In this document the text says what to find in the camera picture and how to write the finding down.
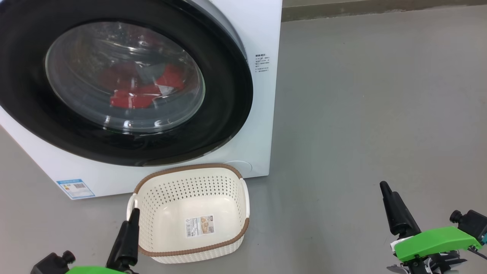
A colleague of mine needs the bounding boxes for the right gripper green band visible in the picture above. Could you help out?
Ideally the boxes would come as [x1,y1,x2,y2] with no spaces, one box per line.
[380,181,482,274]

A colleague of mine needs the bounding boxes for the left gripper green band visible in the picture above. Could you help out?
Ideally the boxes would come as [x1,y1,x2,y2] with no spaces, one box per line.
[65,209,140,274]

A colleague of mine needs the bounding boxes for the red cloth garment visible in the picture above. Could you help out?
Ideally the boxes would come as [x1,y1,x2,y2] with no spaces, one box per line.
[100,63,187,110]

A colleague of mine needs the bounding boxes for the grey washing machine door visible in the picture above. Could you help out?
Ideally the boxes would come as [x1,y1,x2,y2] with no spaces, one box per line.
[0,0,254,167]

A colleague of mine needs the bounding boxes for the printed product label sticker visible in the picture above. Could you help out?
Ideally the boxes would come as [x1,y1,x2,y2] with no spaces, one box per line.
[185,215,215,238]

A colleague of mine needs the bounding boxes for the cream perforated basket brown rim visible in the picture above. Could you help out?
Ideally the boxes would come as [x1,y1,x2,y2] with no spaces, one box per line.
[127,164,250,264]

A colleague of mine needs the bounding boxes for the white front-load washing machine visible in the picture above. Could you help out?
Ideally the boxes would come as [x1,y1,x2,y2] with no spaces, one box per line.
[0,0,283,200]

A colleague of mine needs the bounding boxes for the blue energy label sticker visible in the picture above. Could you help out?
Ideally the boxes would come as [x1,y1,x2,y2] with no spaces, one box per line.
[56,179,95,199]

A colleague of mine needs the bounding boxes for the round white filter cover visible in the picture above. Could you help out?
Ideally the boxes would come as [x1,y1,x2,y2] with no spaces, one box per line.
[224,160,252,178]

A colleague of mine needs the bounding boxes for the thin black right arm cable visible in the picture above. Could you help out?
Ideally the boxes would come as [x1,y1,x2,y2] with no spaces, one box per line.
[468,245,487,261]

